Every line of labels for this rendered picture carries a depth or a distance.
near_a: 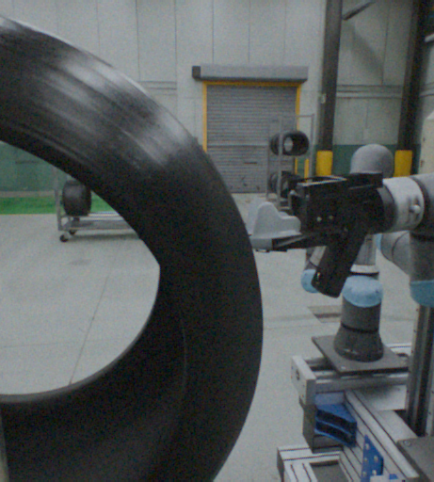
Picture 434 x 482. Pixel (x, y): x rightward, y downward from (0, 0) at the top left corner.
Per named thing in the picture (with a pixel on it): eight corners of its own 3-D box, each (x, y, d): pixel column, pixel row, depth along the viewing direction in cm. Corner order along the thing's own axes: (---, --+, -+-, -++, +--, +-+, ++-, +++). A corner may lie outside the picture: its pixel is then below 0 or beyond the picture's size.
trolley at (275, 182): (309, 217, 761) (315, 114, 718) (276, 217, 759) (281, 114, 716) (293, 207, 891) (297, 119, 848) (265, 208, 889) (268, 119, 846)
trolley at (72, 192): (150, 241, 578) (145, 103, 535) (56, 243, 564) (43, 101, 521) (152, 232, 640) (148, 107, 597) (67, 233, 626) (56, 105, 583)
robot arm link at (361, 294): (339, 327, 122) (343, 284, 119) (340, 310, 135) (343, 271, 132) (382, 332, 119) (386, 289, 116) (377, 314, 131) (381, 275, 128)
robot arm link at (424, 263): (442, 282, 66) (442, 218, 64) (481, 310, 56) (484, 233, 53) (392, 286, 67) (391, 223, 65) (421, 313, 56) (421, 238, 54)
